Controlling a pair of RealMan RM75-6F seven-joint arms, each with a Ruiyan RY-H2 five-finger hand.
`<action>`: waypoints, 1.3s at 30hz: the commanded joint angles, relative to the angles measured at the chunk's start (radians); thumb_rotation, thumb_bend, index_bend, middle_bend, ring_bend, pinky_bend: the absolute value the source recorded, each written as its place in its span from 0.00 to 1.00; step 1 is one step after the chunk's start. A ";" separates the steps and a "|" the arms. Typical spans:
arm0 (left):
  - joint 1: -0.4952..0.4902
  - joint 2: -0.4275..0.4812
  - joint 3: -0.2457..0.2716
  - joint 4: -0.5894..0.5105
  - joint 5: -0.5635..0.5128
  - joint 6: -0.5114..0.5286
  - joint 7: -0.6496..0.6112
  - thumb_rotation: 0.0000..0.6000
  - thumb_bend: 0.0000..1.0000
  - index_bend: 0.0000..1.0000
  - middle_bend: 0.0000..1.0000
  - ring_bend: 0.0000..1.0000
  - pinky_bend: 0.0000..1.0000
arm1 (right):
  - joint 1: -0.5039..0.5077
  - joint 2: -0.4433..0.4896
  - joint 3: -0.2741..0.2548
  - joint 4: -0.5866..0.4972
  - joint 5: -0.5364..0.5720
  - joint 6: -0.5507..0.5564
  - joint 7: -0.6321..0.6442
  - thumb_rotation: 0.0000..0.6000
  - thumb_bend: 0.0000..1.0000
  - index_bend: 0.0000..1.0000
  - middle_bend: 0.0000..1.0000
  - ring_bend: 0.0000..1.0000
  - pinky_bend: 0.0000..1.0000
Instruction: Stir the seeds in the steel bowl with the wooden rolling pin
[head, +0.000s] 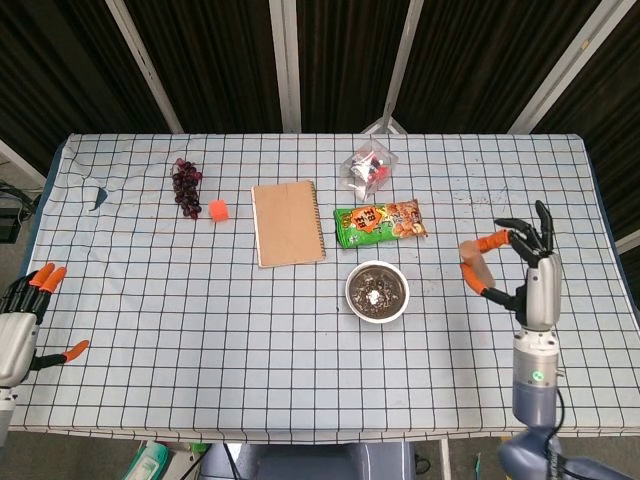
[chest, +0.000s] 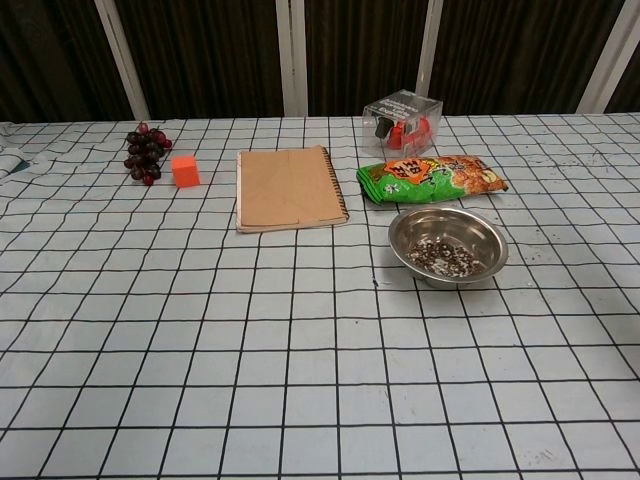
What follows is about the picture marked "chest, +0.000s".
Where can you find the stainless steel bowl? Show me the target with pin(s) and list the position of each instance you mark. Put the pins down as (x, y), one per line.
(480, 235)

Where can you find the brown spiral notebook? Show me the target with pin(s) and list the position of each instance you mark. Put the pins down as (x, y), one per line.
(287, 187)

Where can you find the green snack bag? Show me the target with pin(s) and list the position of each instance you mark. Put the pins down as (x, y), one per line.
(430, 180)

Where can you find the crushed dark seeds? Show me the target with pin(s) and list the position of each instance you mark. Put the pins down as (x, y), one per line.
(445, 257)

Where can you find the white checkered tablecloth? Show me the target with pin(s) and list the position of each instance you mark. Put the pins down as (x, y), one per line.
(250, 350)

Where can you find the red toy in box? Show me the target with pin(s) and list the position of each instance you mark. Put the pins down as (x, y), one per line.
(407, 132)

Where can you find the orange cube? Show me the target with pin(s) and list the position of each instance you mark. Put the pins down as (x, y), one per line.
(186, 172)

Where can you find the clear plastic box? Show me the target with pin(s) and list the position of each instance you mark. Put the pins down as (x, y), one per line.
(402, 107)

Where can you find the dark red grape bunch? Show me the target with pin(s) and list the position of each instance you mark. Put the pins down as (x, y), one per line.
(142, 152)

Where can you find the white frame post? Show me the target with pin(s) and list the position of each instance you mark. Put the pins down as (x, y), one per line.
(434, 40)
(291, 55)
(605, 60)
(122, 60)

